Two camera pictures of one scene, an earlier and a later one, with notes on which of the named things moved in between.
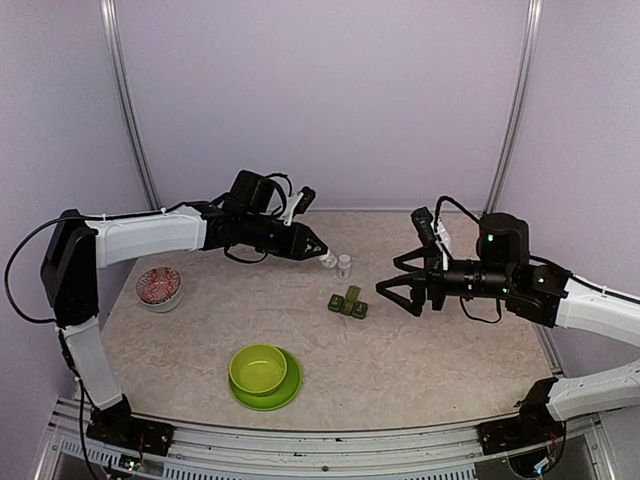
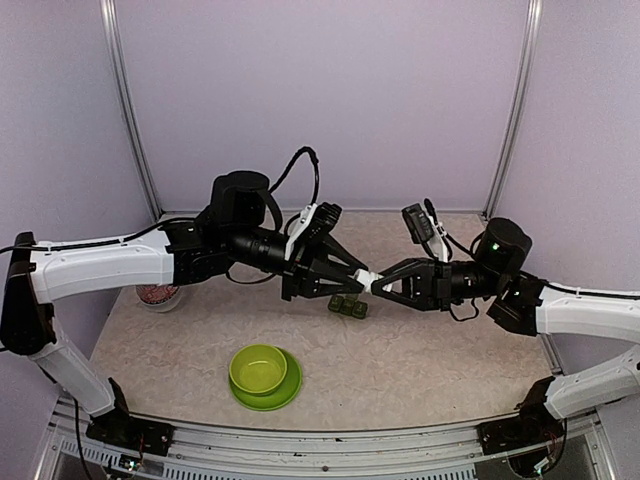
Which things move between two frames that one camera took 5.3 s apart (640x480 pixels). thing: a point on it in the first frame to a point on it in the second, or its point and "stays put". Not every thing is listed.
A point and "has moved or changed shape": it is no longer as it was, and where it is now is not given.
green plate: (275, 399) stays put
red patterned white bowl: (160, 289) stays put
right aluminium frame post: (531, 56) stays put
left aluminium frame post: (110, 24) stays put
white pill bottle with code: (328, 260) has moved or changed shape
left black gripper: (297, 244) to (310, 265)
